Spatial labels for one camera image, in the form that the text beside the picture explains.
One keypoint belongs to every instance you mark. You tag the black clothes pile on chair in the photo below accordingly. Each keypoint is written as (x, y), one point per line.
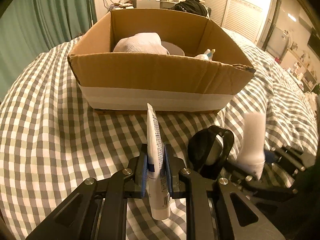
(193, 7)

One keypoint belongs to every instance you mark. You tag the silver mini fridge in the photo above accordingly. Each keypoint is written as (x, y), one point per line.
(145, 4)

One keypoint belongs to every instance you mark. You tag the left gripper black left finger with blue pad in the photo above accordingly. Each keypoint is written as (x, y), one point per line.
(97, 209)

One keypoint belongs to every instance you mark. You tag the grey checkered bed duvet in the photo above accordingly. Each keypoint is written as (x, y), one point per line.
(52, 140)

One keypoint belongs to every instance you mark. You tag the white toilet paper roll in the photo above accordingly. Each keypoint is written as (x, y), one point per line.
(173, 49)

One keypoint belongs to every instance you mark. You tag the white wardrobe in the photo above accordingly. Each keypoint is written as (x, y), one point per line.
(246, 17)

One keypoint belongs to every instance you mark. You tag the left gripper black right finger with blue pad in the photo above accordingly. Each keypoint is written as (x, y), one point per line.
(215, 209)

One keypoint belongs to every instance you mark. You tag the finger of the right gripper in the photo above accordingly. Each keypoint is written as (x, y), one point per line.
(258, 191)
(289, 159)

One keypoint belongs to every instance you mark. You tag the white bear figurine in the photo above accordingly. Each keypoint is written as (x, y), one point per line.
(207, 55)

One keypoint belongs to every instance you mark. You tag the brown cardboard box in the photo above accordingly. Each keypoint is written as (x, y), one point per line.
(127, 82)

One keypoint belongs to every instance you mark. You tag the white shelf with items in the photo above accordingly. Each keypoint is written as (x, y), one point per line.
(301, 68)

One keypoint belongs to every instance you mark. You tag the white tube bottle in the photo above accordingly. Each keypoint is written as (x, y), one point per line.
(159, 197)

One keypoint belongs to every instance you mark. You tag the green curtain left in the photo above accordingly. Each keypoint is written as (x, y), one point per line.
(32, 27)

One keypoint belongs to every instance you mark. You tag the red fire extinguisher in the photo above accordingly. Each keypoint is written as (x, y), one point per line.
(277, 60)

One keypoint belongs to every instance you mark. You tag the white sock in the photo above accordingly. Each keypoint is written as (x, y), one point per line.
(251, 156)
(149, 43)

